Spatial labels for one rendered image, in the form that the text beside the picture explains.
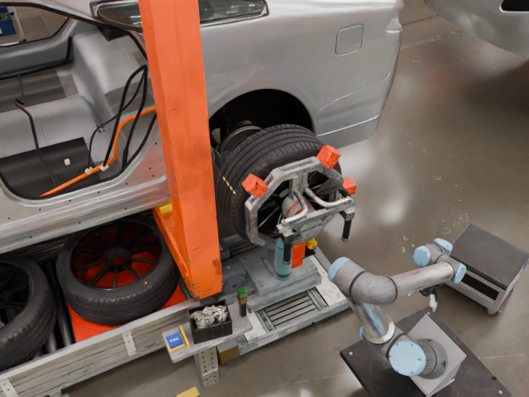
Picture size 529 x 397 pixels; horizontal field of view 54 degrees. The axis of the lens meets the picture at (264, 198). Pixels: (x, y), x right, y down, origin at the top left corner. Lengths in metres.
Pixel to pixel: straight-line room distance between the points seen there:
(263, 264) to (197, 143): 1.37
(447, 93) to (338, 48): 2.77
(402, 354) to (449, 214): 1.80
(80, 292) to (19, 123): 1.12
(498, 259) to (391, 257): 0.70
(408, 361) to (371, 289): 0.58
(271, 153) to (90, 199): 0.96
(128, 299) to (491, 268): 2.07
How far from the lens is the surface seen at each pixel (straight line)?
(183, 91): 1.94
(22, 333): 2.93
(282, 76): 2.78
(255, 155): 2.57
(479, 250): 3.45
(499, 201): 4.38
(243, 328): 2.73
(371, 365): 2.84
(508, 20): 4.55
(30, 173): 3.28
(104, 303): 2.89
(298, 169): 2.53
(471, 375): 2.95
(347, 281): 2.07
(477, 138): 4.98
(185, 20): 1.83
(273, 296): 3.19
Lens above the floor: 2.73
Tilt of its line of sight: 43 degrees down
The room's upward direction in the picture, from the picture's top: straight up
